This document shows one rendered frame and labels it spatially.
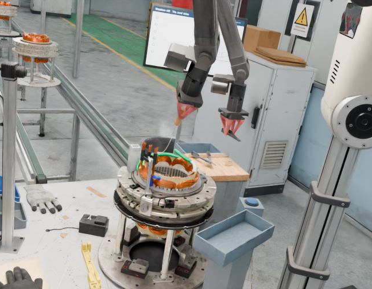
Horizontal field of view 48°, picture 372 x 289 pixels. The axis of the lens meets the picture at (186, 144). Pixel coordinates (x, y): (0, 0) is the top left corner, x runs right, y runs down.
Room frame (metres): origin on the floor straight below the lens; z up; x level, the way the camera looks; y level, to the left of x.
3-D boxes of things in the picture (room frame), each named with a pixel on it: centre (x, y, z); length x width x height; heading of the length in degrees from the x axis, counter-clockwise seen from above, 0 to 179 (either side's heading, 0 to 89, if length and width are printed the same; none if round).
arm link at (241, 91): (1.54, -0.15, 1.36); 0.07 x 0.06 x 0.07; 85
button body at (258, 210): (1.29, -0.26, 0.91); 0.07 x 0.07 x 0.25; 12
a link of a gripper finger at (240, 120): (1.54, -0.16, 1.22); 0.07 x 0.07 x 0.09; 28
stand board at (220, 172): (1.50, -0.13, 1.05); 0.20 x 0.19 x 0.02; 27
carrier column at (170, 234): (1.11, 0.00, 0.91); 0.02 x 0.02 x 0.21
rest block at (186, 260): (1.19, -0.07, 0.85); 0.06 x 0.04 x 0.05; 163
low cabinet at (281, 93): (3.93, -0.52, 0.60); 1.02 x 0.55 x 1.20; 32
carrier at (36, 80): (3.18, 1.25, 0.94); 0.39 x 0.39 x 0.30
